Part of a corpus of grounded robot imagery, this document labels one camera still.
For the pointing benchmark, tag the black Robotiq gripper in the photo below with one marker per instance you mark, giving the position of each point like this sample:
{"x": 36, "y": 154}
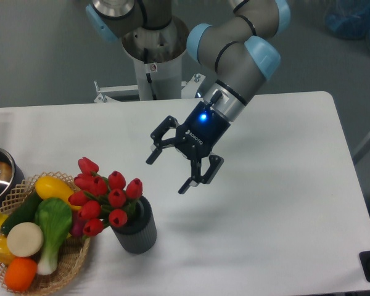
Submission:
{"x": 194, "y": 138}

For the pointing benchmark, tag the red tulip bouquet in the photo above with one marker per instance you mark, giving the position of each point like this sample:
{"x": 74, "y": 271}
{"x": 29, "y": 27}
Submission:
{"x": 104, "y": 201}

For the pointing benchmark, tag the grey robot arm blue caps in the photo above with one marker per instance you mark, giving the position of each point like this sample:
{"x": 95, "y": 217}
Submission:
{"x": 237, "y": 51}

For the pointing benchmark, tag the dark grey ribbed vase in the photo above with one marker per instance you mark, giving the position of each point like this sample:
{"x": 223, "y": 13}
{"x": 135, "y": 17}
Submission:
{"x": 140, "y": 234}

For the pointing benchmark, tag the red radish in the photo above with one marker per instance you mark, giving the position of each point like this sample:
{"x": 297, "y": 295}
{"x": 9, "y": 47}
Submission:
{"x": 78, "y": 224}

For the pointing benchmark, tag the yellow squash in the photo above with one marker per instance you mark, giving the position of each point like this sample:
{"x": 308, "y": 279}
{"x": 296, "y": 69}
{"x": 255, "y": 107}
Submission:
{"x": 48, "y": 186}

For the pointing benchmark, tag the green bok choy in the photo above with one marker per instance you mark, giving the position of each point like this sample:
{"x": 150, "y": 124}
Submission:
{"x": 54, "y": 217}

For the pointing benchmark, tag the woven wicker basket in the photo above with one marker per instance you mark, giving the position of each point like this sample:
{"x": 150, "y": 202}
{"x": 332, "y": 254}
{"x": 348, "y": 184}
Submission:
{"x": 72, "y": 253}

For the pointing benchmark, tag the green cucumber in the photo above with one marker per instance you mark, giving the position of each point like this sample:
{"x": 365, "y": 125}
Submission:
{"x": 24, "y": 213}

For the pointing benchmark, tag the cream round bun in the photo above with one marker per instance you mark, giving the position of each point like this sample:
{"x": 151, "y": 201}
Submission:
{"x": 25, "y": 239}

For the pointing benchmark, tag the blue plastic bag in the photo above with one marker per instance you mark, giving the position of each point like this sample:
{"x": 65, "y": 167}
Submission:
{"x": 349, "y": 20}

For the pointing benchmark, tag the orange fruit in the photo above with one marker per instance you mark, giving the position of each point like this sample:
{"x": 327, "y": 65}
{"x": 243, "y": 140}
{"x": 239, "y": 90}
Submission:
{"x": 20, "y": 274}

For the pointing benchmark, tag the yellow bell pepper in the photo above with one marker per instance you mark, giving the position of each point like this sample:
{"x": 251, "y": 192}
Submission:
{"x": 6, "y": 256}

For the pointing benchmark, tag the white metal base frame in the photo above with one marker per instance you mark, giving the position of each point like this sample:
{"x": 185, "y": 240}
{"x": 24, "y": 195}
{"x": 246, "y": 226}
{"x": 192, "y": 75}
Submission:
{"x": 189, "y": 89}

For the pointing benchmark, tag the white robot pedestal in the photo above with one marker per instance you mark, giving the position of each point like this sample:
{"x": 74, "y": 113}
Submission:
{"x": 157, "y": 59}

